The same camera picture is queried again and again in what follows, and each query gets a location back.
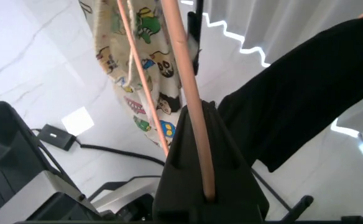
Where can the black power adapter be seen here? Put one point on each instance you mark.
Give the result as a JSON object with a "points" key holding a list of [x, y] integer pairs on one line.
{"points": [[57, 137]]}

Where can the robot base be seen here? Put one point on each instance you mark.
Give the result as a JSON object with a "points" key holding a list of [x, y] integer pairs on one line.
{"points": [[13, 174]]}

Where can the black garment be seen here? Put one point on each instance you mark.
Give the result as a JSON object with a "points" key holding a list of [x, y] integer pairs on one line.
{"points": [[293, 109]]}

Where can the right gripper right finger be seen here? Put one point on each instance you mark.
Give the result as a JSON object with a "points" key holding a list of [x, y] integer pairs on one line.
{"points": [[237, 186]]}

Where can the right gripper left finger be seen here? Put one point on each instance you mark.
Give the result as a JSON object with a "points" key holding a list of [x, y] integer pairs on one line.
{"points": [[178, 186]]}

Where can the cream printed garment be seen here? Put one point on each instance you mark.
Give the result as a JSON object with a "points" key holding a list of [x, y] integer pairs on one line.
{"points": [[113, 56]]}

